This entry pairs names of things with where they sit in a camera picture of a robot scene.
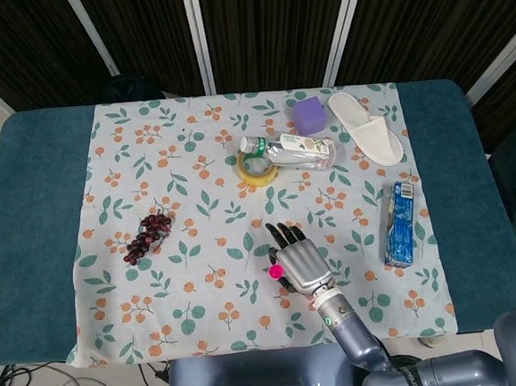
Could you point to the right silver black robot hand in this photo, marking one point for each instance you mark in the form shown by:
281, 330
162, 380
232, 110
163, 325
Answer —
304, 267

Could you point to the pink plastic cup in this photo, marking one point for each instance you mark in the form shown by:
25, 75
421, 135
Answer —
276, 272

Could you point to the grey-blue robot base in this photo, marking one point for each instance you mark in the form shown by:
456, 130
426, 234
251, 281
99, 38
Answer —
255, 381

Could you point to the yellow packing tape roll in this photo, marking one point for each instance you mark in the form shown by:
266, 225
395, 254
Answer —
257, 178

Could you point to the blue plastic snack package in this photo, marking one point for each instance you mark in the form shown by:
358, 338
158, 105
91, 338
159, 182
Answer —
399, 226

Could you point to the white floral tablecloth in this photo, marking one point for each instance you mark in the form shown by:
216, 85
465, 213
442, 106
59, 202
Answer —
200, 260

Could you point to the clear plastic water bottle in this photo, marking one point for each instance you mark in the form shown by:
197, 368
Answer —
299, 151

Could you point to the white disposable slipper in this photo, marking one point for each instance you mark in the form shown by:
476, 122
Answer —
374, 134

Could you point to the purple foam cube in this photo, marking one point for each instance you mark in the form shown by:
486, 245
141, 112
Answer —
309, 116

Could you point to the bunch of dark red grapes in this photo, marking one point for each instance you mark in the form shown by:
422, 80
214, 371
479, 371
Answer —
143, 242

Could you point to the dark folding screen white frames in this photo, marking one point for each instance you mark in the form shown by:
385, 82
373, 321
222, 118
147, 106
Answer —
272, 31

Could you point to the teal table cover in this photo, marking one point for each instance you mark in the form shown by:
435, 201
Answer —
32, 219

